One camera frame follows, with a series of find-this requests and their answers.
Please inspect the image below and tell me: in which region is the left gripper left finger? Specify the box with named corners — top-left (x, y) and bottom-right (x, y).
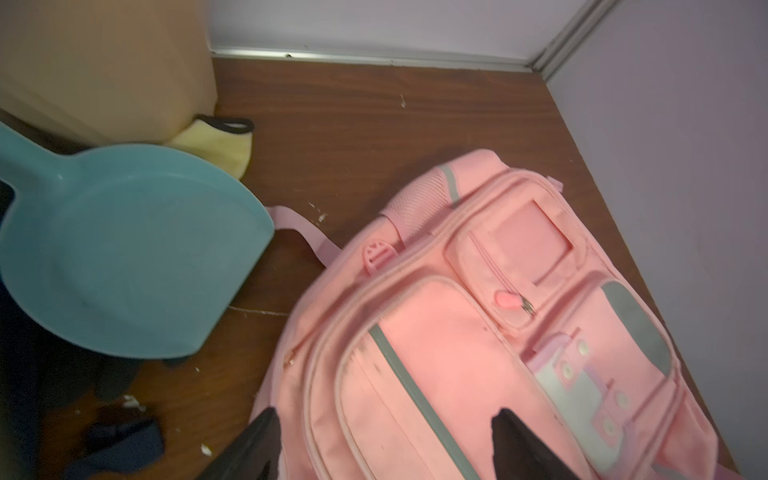
top-left (196, 407), bottom-right (281, 480)

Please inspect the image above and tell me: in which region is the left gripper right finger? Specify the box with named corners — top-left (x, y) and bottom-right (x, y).
top-left (491, 408), bottom-right (577, 480)

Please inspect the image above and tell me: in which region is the pink backpack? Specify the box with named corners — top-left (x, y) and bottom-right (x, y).
top-left (253, 150), bottom-right (732, 479)

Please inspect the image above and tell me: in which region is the navy blue backpack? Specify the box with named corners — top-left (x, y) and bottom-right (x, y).
top-left (0, 179), bottom-right (166, 480)

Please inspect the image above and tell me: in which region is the teal plastic paddle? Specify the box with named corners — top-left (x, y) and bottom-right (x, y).
top-left (1, 127), bottom-right (275, 359)

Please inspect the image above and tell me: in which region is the yellow sponge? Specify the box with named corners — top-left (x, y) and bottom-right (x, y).
top-left (164, 114), bottom-right (255, 180)

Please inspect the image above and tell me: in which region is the beige plant pot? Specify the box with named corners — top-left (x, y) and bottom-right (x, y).
top-left (1, 1), bottom-right (217, 145)

